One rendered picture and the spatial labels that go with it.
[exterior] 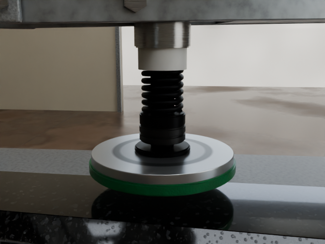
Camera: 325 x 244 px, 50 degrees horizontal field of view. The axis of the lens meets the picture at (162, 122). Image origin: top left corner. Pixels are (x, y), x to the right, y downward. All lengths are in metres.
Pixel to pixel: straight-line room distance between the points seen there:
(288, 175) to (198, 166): 0.21
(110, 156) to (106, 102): 5.07
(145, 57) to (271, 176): 0.29
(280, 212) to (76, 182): 0.31
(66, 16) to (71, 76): 5.25
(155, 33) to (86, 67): 5.13
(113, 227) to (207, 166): 0.14
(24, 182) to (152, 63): 0.28
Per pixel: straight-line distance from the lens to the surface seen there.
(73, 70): 5.66
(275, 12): 0.51
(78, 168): 0.64
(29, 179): 0.61
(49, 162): 0.68
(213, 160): 0.49
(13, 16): 0.41
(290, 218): 0.48
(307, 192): 0.57
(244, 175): 0.60
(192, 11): 0.46
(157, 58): 0.47
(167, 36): 0.47
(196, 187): 0.44
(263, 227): 0.45
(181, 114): 0.50
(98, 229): 0.46
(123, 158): 0.49
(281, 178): 0.61
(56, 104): 5.84
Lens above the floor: 1.04
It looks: 13 degrees down
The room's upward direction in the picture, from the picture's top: straight up
